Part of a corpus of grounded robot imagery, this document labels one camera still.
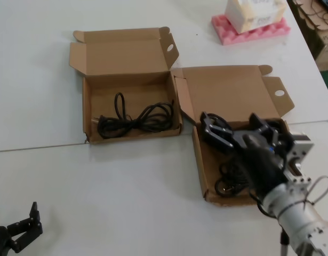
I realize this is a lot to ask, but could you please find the empty-lidded brown cardboard box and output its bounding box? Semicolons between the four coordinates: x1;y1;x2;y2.
69;26;183;145

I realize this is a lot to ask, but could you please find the white paper box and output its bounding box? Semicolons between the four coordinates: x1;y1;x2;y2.
223;0;287;35

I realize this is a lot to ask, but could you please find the stack of cardboard sheets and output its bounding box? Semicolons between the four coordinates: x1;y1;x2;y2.
294;0;328;33

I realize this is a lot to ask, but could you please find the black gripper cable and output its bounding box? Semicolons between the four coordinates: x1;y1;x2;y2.
250;191;277;218

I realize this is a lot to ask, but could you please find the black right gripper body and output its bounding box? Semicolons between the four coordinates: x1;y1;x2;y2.
232;127;289;199

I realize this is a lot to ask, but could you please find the black power cord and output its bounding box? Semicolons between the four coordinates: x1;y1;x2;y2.
92;92;175;140
214;162;251;198

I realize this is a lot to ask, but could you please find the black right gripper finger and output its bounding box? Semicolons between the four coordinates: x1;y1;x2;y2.
200;111;234;155
248;113;281;145

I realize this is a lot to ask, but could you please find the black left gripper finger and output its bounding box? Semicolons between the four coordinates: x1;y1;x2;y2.
6;201;44;253

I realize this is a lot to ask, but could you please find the pink foam pad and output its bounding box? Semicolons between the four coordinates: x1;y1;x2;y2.
211;14;291;46

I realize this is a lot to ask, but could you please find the printed cardboard carton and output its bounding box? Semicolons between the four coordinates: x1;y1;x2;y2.
314;26;328;71

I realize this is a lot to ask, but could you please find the thin black looped cable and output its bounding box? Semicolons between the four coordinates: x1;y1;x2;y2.
303;174;328;212

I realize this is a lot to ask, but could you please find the coiled black power cord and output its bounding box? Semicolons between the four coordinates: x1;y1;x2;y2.
214;162;251;198

